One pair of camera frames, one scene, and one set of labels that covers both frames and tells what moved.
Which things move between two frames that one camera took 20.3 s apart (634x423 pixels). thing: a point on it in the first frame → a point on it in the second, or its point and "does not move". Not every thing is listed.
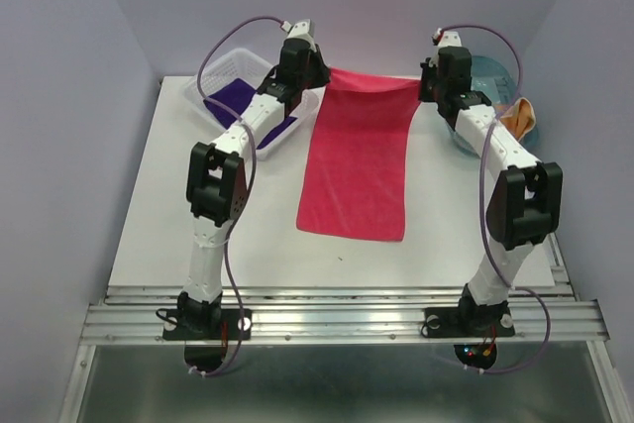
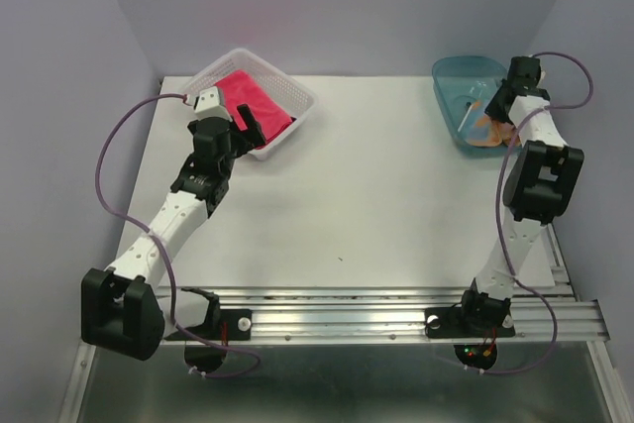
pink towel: x=353 y=175 → x=241 y=87
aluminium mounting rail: x=346 y=315 does not move
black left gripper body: x=315 y=75 → x=238 y=148
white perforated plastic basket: x=251 y=70 does not move
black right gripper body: x=430 y=86 → x=493 y=109
